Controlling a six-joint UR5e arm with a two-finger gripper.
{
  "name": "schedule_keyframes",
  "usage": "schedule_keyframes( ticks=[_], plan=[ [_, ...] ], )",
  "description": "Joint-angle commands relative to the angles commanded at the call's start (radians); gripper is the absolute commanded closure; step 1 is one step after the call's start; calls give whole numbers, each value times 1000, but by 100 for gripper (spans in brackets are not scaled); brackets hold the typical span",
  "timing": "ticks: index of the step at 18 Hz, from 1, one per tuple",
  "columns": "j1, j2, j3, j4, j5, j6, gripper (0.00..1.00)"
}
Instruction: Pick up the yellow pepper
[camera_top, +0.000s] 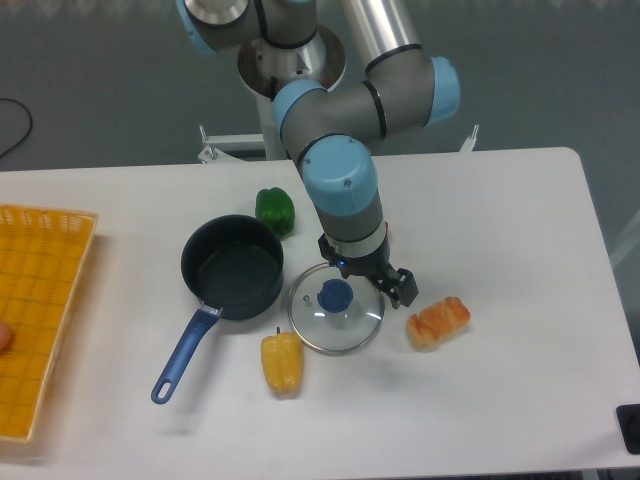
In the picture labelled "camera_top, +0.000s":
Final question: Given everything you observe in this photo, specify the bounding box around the yellow bell pepper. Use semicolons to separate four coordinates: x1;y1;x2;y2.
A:
260;328;304;395

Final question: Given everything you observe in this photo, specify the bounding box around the yellow woven basket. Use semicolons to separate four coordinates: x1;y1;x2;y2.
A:
1;204;98;443

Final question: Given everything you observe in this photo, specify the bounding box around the white table frame bracket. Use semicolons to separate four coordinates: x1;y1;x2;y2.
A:
459;124;480;153

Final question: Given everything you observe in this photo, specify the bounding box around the black object at table corner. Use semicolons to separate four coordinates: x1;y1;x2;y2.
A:
616;404;640;455

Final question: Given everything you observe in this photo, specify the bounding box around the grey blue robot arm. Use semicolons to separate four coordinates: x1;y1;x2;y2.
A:
177;1;461;307

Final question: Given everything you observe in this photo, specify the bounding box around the green bell pepper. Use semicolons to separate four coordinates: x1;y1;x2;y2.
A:
254;187;295;238

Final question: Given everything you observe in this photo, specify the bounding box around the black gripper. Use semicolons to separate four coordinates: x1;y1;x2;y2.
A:
318;235;418;309

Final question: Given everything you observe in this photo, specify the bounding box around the fingertip at left edge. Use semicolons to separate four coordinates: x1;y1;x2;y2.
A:
0;322;14;352

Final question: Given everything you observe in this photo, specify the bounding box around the black cable on floor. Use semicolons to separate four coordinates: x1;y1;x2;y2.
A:
0;97;34;160

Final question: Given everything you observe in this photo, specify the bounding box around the orange salmon sushi toy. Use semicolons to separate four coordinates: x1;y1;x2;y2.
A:
406;297;471;350

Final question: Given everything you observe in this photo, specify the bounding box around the dark saucepan blue handle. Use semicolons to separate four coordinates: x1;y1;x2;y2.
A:
151;214;284;404

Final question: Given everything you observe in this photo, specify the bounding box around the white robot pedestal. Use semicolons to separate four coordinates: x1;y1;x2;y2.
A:
197;24;347;163

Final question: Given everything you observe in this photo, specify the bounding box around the glass lid blue knob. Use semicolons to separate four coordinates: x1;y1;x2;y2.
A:
285;263;385;356

